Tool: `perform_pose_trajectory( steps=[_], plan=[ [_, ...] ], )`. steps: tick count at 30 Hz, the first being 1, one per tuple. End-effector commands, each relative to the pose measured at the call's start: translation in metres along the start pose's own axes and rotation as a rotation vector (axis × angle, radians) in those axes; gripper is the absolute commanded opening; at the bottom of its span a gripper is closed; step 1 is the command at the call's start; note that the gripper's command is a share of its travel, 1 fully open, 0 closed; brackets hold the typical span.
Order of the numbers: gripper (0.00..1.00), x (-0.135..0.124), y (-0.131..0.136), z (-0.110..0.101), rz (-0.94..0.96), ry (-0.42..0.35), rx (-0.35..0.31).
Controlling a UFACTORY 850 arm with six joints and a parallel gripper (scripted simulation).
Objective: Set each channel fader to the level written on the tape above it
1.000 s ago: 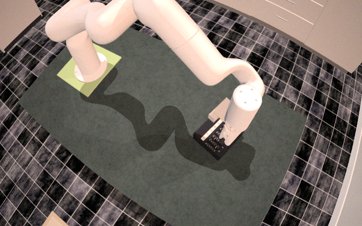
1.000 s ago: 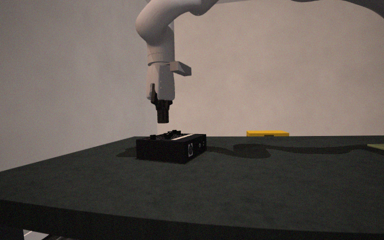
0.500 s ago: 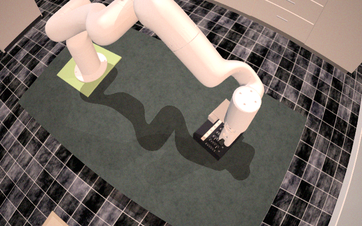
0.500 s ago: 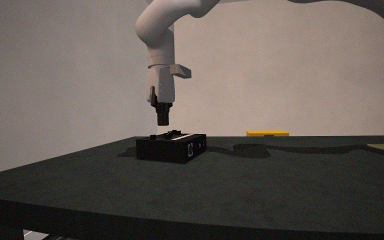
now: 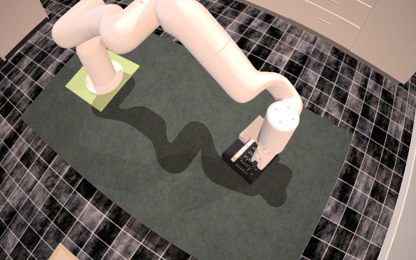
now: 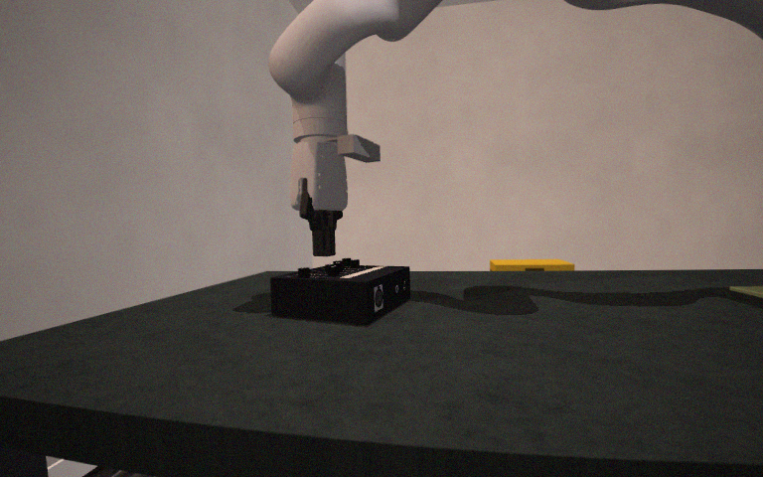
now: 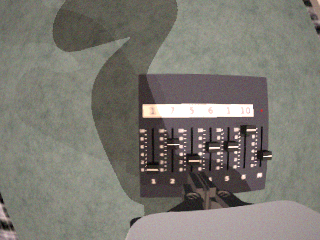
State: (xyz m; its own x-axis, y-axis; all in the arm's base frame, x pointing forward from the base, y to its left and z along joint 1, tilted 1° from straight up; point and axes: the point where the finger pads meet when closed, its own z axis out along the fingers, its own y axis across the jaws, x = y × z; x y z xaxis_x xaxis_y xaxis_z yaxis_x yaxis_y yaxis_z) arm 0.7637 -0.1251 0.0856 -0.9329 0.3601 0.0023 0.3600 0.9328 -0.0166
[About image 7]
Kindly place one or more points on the black lighting desk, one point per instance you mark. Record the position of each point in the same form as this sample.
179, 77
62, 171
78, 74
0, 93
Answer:
182, 119

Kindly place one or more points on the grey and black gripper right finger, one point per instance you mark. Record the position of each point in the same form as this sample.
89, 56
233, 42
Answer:
215, 198

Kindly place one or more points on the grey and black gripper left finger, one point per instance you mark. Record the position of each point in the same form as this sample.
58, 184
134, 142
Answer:
192, 200

